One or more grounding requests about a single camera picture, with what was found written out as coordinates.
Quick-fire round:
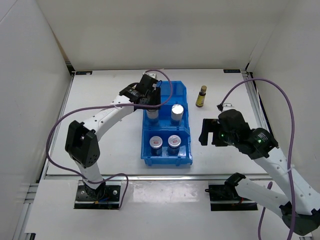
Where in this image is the aluminium frame rail front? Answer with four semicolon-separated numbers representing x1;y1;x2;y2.
32;173;272;184

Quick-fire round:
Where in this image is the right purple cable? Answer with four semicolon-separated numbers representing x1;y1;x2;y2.
216;78;295;240

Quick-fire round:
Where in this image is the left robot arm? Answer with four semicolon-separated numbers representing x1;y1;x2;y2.
65;74;161;201

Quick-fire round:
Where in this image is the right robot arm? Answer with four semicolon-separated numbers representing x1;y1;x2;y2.
198;109;320;236

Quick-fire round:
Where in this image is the blue plastic bin front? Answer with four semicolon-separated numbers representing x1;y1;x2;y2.
140;128;193;166

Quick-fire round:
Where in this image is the white blue can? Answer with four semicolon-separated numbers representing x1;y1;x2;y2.
170;104;184;126
146;109;159;126

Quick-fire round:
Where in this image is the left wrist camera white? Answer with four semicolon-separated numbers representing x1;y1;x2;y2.
143;71;158;80

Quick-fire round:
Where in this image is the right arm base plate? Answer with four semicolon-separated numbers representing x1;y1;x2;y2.
204;184;258;212

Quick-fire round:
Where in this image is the blue plastic bin middle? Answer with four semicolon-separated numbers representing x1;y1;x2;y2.
142;102;190;131

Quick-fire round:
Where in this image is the black label left corner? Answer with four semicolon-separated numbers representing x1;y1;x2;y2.
75;71;93;76

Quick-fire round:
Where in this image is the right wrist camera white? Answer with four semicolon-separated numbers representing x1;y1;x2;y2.
217;103;235;113

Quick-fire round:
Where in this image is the blue plastic bin rear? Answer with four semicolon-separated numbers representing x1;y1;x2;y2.
156;80;188;106

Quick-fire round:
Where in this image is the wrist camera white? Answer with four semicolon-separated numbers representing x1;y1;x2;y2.
217;103;235;113
143;71;158;80

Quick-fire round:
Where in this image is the black label right corner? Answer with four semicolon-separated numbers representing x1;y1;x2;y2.
223;69;241;74

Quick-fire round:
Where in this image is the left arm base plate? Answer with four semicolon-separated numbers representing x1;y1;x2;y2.
73;183;121;210

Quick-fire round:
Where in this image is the black label corner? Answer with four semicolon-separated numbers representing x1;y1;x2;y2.
223;69;241;74
75;71;93;76

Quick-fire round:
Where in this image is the grey-lid spice jar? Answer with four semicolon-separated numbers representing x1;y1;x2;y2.
167;135;182;155
149;135;163;156

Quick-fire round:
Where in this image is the brown bottle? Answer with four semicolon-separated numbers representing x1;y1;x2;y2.
195;85;207;108

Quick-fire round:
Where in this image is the blue plastic bin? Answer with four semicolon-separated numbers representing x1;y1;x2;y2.
142;102;190;131
156;80;188;106
140;128;193;166

